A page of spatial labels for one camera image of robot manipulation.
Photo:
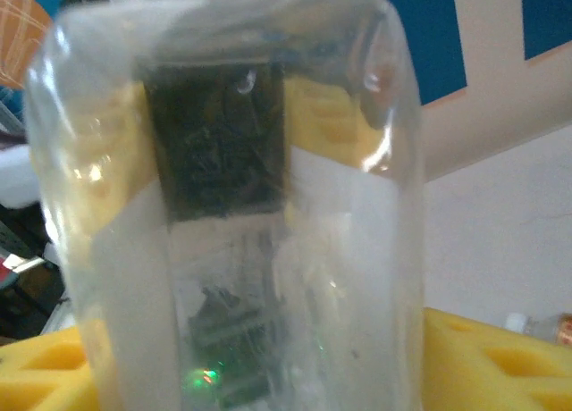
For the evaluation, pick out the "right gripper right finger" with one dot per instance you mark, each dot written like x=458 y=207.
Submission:
x=491 y=371

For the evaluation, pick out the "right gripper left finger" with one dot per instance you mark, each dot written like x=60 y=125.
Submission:
x=40 y=375

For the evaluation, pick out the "clear square bottle white label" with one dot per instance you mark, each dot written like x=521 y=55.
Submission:
x=223 y=161

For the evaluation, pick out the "brown label bottle cream cap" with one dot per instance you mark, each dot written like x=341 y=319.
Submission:
x=549 y=328

